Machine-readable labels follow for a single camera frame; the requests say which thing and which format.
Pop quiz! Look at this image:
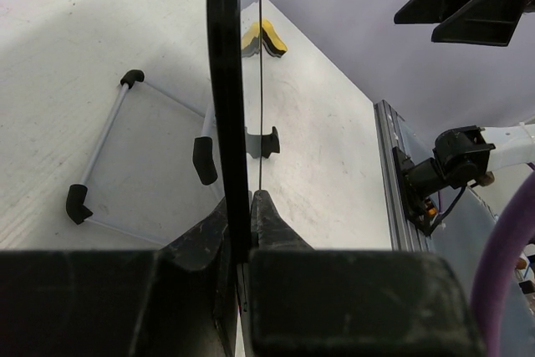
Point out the aluminium frame rail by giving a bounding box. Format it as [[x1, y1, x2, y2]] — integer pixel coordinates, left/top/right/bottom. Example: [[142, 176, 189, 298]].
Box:
[[374, 100, 432, 252]]

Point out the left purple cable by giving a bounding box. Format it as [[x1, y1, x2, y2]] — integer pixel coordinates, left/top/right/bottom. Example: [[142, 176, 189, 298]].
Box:
[[470, 172, 535, 357]]

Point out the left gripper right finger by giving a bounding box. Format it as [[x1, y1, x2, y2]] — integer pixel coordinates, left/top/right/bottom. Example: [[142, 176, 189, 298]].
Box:
[[248, 190, 486, 356]]

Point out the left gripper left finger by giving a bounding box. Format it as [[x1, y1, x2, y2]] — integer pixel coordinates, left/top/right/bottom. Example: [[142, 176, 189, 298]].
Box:
[[1, 202, 232, 356]]

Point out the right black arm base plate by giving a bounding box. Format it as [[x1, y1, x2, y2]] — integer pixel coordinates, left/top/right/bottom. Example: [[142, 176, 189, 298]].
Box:
[[392, 146, 439, 237]]

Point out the yellow whiteboard eraser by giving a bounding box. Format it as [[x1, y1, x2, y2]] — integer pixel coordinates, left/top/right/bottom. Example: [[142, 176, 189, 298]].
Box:
[[241, 18, 288, 58]]

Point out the metal whiteboard stand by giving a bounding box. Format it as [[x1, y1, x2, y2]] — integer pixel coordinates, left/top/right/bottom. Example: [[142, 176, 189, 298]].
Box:
[[65, 69, 224, 246]]

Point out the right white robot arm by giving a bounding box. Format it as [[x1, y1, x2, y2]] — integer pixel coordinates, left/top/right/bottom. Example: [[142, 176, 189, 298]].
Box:
[[394, 0, 534, 196]]

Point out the small black-framed whiteboard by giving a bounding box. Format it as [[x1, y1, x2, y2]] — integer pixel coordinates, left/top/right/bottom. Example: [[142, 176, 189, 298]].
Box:
[[206, 0, 262, 356]]

